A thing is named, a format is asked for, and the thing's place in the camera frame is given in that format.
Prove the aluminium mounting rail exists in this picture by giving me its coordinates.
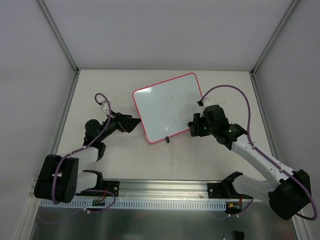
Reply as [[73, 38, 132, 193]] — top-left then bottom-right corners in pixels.
[[28, 176, 253, 201]]

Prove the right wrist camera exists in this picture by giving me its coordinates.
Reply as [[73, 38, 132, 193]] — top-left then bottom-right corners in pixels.
[[197, 98, 214, 108]]

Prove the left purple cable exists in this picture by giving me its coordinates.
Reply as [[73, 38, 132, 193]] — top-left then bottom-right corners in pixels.
[[37, 92, 117, 224]]

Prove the right aluminium frame post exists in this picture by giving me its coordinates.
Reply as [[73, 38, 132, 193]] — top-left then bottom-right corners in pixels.
[[249, 0, 301, 76]]

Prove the aluminium frame post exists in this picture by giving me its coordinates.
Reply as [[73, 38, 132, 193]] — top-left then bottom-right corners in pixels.
[[249, 0, 301, 76], [37, 0, 80, 75]]

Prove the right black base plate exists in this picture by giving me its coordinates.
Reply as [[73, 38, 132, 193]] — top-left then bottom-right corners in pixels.
[[206, 182, 230, 199]]

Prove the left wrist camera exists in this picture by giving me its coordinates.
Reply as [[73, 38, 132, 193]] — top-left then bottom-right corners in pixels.
[[100, 100, 112, 115]]

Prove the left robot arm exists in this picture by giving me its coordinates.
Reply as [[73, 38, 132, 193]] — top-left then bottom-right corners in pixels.
[[33, 112, 141, 204]]

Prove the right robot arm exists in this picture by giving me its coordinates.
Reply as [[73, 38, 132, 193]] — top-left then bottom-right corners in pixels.
[[187, 98, 311, 220]]

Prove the white slotted cable duct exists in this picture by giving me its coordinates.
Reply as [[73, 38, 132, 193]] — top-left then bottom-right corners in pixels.
[[40, 198, 227, 212]]

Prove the left aluminium frame post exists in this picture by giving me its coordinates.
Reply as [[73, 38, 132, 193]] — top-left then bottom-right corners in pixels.
[[37, 0, 80, 75]]

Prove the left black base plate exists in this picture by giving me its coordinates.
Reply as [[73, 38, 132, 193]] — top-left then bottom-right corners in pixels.
[[102, 179, 120, 198]]

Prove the pink framed whiteboard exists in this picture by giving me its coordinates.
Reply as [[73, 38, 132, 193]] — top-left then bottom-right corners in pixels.
[[132, 72, 203, 144]]

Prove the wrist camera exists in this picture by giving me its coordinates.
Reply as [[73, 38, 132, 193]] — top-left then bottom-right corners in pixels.
[[197, 98, 214, 108], [100, 100, 112, 115]]

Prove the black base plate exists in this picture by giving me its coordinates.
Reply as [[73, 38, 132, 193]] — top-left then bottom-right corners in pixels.
[[102, 179, 120, 198], [206, 182, 230, 199]]

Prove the black knob at bottom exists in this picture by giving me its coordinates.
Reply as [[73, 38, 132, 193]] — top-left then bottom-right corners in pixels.
[[233, 231, 245, 240]]

